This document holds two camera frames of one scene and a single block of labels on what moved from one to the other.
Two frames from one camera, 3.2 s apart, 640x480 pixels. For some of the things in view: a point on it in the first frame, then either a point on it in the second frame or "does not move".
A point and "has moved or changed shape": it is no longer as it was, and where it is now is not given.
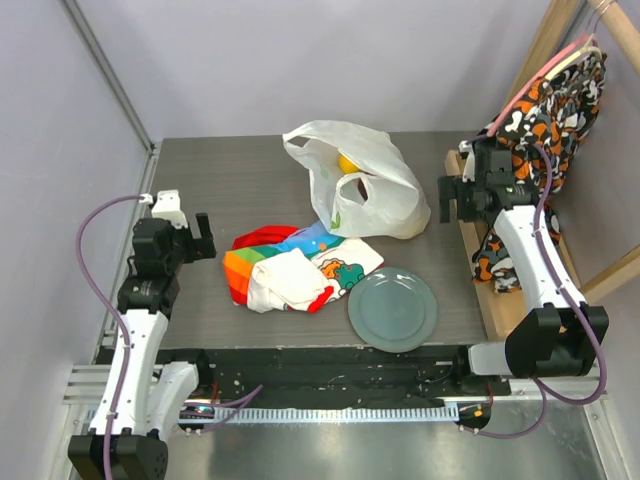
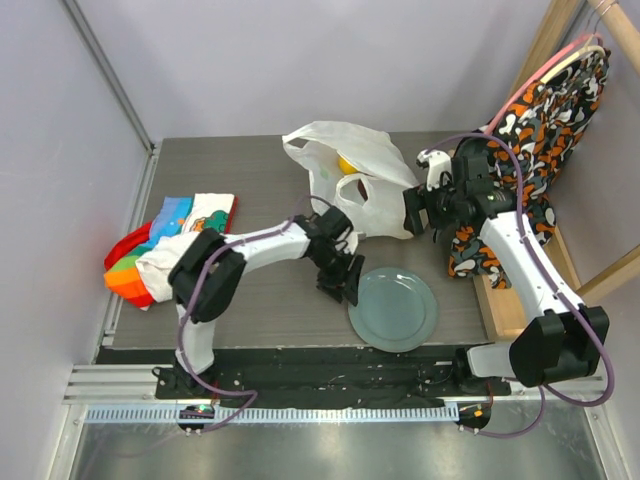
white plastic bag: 381,200 does not move
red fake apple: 362,189 does not move
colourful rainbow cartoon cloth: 294,269 has moved or changed shape
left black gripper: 199,248 → 332,284
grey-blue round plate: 392,309 does not move
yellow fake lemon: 346,166 does not move
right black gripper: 461,198 → 415,211
